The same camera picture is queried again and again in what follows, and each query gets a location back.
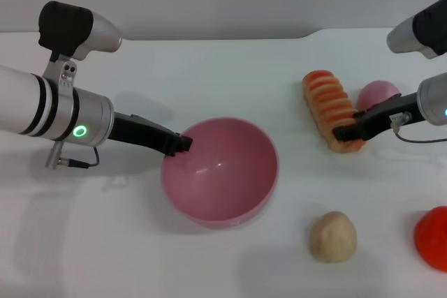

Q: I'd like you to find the right arm cable with plug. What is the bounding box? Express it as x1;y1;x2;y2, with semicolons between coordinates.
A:
390;112;447;144

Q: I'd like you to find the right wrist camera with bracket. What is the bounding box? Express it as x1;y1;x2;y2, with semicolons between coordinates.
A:
386;0;447;60

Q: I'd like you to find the left arm cable with plug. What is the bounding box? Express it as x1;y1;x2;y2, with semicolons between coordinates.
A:
44;142;101;170

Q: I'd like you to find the pink round bun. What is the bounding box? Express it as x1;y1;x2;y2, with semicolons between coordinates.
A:
356;80;402;114

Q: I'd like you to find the arm cable with plug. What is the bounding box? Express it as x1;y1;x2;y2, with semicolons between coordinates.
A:
390;112;447;144
44;142;101;170

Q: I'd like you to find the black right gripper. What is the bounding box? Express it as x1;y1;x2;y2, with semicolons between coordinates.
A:
332;92;422;144

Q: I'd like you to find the beige round bun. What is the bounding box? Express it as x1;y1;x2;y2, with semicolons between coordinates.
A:
309;211;358;265

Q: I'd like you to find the orange striped bread roll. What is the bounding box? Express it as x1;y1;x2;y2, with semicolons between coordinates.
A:
301;69;365;154

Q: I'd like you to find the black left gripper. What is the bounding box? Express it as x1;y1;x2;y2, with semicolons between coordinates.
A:
108;112;194;158

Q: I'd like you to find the pink plastic bowl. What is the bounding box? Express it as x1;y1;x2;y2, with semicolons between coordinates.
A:
160;117;281;231

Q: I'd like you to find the red round bun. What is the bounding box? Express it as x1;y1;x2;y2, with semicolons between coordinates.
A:
413;205;447;273

